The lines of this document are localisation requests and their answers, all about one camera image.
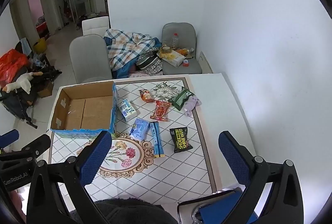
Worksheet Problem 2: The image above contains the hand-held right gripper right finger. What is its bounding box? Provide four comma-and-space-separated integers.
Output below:
218, 131, 304, 224

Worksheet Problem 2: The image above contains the yellow bucket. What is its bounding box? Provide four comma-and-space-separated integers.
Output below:
33, 37, 47, 54

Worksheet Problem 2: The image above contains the lilac sock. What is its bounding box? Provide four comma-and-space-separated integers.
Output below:
184, 96, 202, 117

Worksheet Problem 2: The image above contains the green snack packet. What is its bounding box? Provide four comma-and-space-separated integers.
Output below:
168, 87, 195, 111

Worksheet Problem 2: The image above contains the clear plastic bottle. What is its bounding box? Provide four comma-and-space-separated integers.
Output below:
170, 32, 180, 49

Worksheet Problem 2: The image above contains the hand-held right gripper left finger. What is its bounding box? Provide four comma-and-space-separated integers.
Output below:
26, 130, 112, 224

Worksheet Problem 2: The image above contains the grey chair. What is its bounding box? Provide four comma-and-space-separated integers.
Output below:
69, 34, 113, 84
161, 23, 203, 76

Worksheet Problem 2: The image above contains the plaid blanket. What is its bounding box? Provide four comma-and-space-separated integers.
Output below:
103, 29, 162, 71

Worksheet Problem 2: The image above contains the small brown cardboard box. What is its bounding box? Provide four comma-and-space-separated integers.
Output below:
38, 80, 54, 98

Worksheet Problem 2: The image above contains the person's dark clothing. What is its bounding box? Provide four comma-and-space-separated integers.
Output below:
70, 198, 179, 224

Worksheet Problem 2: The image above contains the long blue packet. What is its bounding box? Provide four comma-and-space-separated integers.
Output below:
149, 121, 166, 158

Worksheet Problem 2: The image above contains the red plastic bag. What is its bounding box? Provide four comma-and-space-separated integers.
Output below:
0, 49, 29, 88

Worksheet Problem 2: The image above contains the red snack packet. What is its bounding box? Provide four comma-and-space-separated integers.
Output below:
150, 100, 172, 122

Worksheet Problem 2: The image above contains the white stuffed toy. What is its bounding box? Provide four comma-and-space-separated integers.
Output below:
6, 71, 43, 95

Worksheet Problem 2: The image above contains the yellow white box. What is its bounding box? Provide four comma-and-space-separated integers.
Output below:
162, 50, 186, 67

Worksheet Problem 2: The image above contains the person's left forearm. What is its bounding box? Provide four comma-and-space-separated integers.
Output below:
6, 186, 28, 224

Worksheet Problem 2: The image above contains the orange snack packet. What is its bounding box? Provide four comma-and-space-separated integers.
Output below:
139, 89, 154, 103

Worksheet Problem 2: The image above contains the tape roll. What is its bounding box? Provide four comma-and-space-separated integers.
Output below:
159, 45, 172, 57

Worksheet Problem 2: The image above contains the blue cartoon tissue packet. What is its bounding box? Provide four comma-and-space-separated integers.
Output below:
129, 118, 150, 142

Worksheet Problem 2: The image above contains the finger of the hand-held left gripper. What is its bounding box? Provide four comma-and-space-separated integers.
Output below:
21, 134, 51, 156
0, 129, 20, 148

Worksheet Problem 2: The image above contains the black wipes packet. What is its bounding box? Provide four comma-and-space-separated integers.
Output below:
170, 127, 194, 153

